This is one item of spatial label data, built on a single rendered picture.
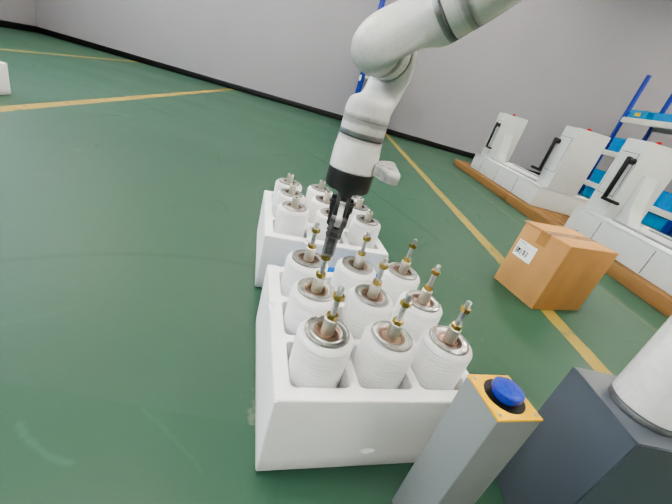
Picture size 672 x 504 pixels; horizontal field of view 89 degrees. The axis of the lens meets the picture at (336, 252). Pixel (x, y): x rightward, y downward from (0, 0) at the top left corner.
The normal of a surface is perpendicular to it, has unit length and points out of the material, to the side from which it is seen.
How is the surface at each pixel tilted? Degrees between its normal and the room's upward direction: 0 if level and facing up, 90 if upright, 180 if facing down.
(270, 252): 90
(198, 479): 0
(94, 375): 0
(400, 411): 90
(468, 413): 90
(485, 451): 90
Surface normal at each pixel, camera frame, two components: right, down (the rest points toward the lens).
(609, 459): -0.97, -0.23
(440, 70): 0.00, 0.45
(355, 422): 0.20, 0.49
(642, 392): -0.90, -0.06
